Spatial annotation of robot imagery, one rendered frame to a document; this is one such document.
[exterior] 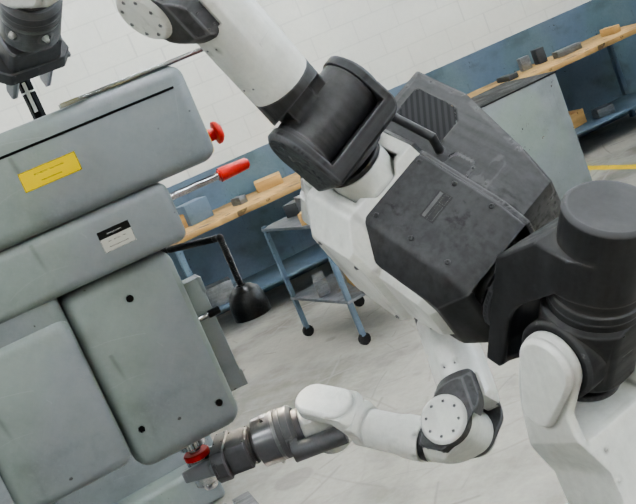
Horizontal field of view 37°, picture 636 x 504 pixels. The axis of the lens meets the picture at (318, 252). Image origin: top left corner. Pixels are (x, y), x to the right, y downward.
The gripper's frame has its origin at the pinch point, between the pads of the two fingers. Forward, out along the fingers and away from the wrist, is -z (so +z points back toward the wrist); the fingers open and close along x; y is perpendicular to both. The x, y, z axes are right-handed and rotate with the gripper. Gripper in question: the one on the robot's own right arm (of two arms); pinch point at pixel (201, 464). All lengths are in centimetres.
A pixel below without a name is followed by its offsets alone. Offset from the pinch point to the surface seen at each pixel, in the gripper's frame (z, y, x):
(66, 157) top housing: 5, -58, 12
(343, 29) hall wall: 64, -62, -724
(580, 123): 234, 101, -730
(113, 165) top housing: 11, -54, 10
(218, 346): 11.0, -18.2, -2.1
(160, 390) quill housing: 2.3, -18.1, 9.9
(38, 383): -11.9, -28.5, 17.8
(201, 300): 11.7, -26.8, -2.4
